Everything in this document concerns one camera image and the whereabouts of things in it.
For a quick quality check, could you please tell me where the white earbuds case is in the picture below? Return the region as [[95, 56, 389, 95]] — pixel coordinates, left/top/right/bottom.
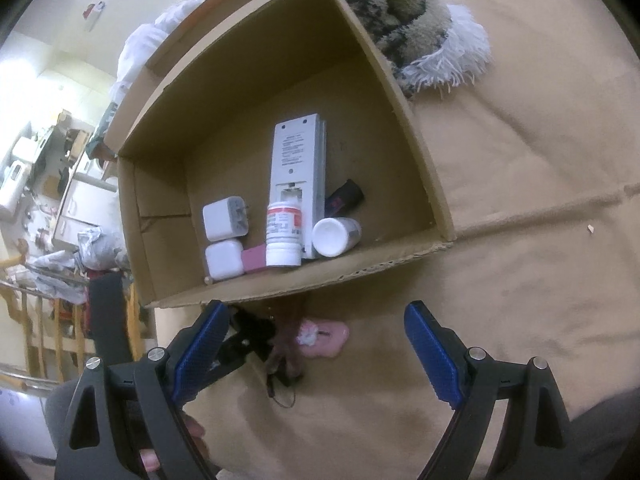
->
[[205, 238, 245, 281]]

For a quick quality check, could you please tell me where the white charger plug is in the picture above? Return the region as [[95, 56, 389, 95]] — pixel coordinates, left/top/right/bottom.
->
[[202, 196, 248, 243]]

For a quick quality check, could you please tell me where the red label medicine bottle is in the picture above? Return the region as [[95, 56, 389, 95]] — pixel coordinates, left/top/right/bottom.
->
[[266, 202, 303, 268]]

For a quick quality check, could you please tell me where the white cap pill bottle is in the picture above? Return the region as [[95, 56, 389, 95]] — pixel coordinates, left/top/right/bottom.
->
[[311, 218, 362, 258]]

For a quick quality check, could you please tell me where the black lighter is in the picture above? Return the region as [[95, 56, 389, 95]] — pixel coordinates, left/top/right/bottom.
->
[[324, 179, 364, 218]]

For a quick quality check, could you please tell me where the white remote control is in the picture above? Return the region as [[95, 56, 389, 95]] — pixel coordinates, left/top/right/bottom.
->
[[269, 114, 326, 260]]

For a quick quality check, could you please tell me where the left hand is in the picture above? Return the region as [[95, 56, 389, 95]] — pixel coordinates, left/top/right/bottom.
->
[[139, 411, 215, 479]]

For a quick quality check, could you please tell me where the white plastic bag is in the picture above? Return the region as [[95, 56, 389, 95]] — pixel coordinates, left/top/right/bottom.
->
[[77, 228, 128, 271]]

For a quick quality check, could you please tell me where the white kitchen cabinet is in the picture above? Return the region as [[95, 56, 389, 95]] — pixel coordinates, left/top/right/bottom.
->
[[52, 155, 122, 250]]

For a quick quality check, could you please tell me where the open cardboard box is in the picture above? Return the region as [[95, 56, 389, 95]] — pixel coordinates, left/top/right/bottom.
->
[[105, 0, 454, 308]]

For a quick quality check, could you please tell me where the white duvet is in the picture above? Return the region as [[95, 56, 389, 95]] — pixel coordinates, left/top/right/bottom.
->
[[110, 0, 205, 105]]

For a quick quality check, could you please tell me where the shaggy patterned blanket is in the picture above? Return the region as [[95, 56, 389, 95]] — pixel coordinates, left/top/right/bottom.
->
[[346, 0, 491, 96]]

